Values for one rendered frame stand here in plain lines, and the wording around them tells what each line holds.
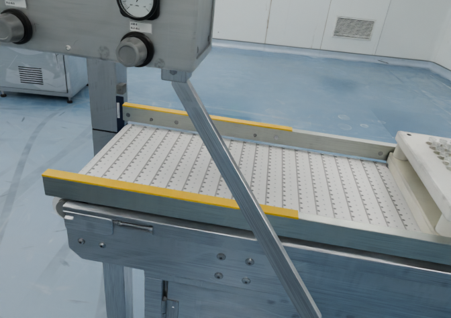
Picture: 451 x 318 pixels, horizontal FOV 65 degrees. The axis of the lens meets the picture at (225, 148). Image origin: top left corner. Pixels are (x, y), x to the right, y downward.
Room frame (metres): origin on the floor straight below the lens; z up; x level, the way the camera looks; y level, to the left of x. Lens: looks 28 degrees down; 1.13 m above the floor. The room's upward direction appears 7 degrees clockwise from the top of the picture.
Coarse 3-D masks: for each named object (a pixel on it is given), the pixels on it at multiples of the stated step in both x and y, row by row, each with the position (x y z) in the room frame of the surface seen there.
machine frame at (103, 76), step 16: (96, 64) 0.68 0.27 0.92; (112, 64) 0.68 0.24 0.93; (96, 80) 0.68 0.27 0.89; (112, 80) 0.68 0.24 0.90; (96, 96) 0.68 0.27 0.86; (112, 96) 0.68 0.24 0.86; (96, 112) 0.68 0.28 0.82; (112, 112) 0.68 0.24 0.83; (96, 128) 0.68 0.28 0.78; (112, 128) 0.68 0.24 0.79; (96, 144) 0.68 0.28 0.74; (112, 272) 0.68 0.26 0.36; (128, 272) 0.71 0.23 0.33; (112, 288) 0.68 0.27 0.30; (128, 288) 0.70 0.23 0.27; (112, 304) 0.68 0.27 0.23; (128, 304) 0.70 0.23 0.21
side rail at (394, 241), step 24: (48, 192) 0.39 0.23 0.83; (72, 192) 0.38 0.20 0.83; (96, 192) 0.38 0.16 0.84; (120, 192) 0.38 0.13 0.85; (168, 216) 0.37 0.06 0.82; (192, 216) 0.37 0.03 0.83; (216, 216) 0.37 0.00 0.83; (240, 216) 0.37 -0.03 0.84; (312, 216) 0.37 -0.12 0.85; (312, 240) 0.36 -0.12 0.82; (336, 240) 0.35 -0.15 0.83; (360, 240) 0.35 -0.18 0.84; (384, 240) 0.35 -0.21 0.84; (408, 240) 0.35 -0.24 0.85; (432, 240) 0.35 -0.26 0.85
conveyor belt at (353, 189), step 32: (128, 128) 0.63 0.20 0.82; (160, 128) 0.65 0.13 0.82; (96, 160) 0.50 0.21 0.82; (128, 160) 0.51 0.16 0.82; (160, 160) 0.52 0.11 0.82; (192, 160) 0.54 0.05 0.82; (256, 160) 0.56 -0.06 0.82; (288, 160) 0.58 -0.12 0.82; (320, 160) 0.59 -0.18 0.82; (352, 160) 0.61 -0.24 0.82; (192, 192) 0.44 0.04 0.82; (224, 192) 0.45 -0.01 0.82; (256, 192) 0.46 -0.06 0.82; (288, 192) 0.47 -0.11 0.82; (320, 192) 0.48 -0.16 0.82; (352, 192) 0.49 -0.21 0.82; (384, 192) 0.50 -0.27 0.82; (384, 224) 0.42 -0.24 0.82; (416, 224) 0.43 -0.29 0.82
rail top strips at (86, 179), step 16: (176, 112) 0.65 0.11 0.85; (272, 128) 0.63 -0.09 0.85; (288, 128) 0.64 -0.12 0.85; (48, 176) 0.39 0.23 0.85; (64, 176) 0.39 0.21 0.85; (80, 176) 0.39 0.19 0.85; (96, 176) 0.40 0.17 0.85; (144, 192) 0.38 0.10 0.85; (160, 192) 0.38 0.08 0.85; (176, 192) 0.38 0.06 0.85; (272, 208) 0.37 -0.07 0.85
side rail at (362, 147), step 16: (128, 112) 0.66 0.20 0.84; (144, 112) 0.65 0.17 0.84; (160, 112) 0.65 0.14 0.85; (192, 128) 0.65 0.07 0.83; (224, 128) 0.64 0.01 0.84; (240, 128) 0.64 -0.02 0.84; (256, 128) 0.63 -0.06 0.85; (288, 144) 0.63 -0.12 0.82; (304, 144) 0.63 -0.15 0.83; (320, 144) 0.62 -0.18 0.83; (336, 144) 0.62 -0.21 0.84; (352, 144) 0.62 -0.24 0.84; (368, 144) 0.62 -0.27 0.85; (384, 144) 0.62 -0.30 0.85
